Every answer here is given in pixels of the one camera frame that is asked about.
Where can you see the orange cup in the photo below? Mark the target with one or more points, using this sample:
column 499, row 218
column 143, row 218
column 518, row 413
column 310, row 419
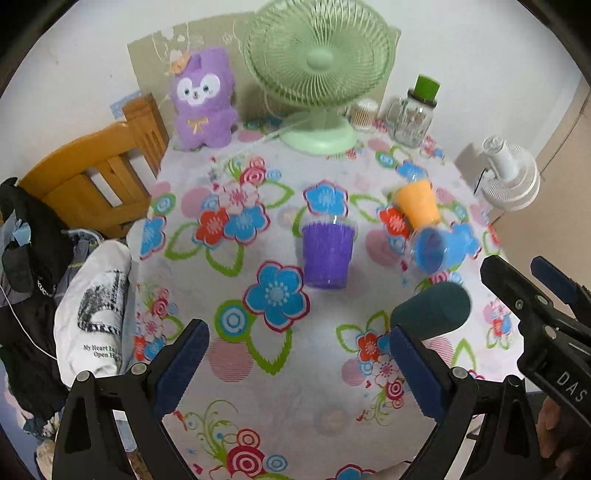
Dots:
column 418, row 203

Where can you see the purple plush toy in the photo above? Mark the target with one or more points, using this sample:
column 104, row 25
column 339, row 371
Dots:
column 203, row 99

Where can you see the person's right hand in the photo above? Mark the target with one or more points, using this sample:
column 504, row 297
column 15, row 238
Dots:
column 551, row 427

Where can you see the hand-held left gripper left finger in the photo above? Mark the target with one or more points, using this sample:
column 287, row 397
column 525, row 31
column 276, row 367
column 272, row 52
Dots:
column 181, row 365

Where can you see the dark green cup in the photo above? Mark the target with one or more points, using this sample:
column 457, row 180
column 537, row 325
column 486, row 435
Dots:
column 431, row 309

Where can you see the purple cup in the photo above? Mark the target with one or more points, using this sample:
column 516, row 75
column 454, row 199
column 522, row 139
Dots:
column 325, row 254

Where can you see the white printed shirt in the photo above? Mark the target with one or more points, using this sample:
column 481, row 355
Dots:
column 94, row 295

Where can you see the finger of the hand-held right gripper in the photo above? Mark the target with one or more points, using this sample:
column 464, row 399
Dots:
column 510, row 286
column 554, row 277

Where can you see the black clothing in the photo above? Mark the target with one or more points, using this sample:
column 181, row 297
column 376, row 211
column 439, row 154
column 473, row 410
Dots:
column 32, row 318

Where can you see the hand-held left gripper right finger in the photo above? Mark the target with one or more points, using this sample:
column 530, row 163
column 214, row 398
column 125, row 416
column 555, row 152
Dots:
column 414, row 369

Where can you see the light green table fan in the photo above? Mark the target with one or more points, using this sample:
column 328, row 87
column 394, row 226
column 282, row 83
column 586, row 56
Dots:
column 318, row 60

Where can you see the cotton swab container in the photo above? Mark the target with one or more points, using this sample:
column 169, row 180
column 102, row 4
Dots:
column 364, row 114

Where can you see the grey clothing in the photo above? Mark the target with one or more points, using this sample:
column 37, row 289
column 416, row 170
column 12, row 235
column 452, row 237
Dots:
column 81, row 258

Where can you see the wooden chair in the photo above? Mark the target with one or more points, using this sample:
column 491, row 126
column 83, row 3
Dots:
column 87, row 184

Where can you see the floral tablecloth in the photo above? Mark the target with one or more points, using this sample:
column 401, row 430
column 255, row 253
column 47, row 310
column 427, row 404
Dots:
column 286, row 369

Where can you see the small white fan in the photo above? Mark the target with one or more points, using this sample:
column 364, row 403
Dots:
column 510, row 173

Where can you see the glass jar with green lid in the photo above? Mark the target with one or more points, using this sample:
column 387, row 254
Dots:
column 411, row 117

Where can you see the blue cup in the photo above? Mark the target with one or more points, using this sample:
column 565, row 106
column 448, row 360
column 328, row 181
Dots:
column 429, row 251

